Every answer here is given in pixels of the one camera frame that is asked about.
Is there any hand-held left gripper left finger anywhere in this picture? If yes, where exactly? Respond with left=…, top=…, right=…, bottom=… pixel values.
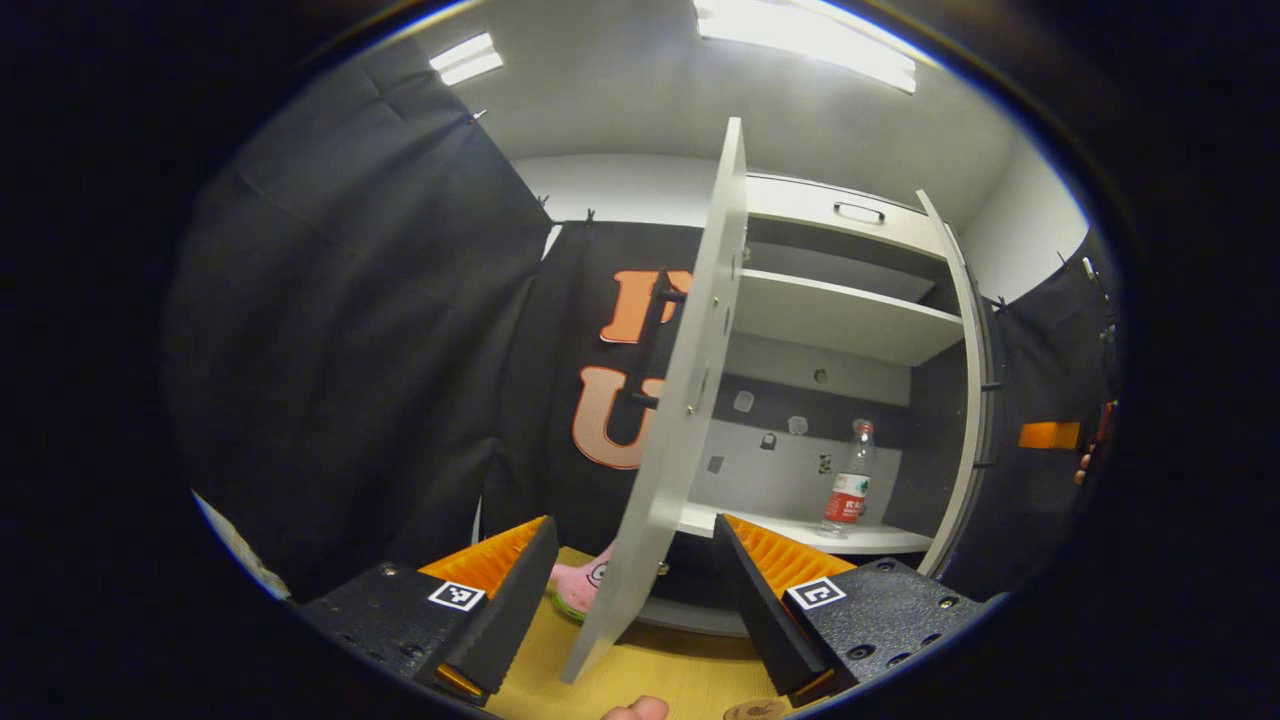
left=295, top=515, right=561, bottom=709

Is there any small ceiling light panel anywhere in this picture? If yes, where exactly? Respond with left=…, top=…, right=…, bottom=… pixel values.
left=430, top=32, right=504, bottom=86

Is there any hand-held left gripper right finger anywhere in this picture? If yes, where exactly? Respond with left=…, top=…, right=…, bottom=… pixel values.
left=713, top=513, right=1006, bottom=709

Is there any pink cartoon toy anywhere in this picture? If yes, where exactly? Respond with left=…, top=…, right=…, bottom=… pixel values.
left=548, top=545, right=616, bottom=623

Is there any white cabinet shelf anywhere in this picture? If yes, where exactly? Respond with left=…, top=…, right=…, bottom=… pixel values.
left=735, top=268, right=966, bottom=366
left=680, top=500, right=936, bottom=556

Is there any clear plastic bottle red label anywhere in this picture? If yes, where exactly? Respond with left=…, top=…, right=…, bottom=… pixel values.
left=822, top=420, right=877, bottom=536

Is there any white cabinet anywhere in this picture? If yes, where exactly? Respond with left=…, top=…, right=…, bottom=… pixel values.
left=635, top=172, right=991, bottom=638

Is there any silver door handle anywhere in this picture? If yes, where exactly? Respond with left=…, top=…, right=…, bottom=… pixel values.
left=1082, top=258, right=1116, bottom=341

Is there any long ceiling light panel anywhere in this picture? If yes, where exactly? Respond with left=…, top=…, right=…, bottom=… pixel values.
left=693, top=0, right=918, bottom=94

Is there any black door handle bar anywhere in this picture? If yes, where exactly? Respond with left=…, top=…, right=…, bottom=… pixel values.
left=628, top=268, right=691, bottom=411

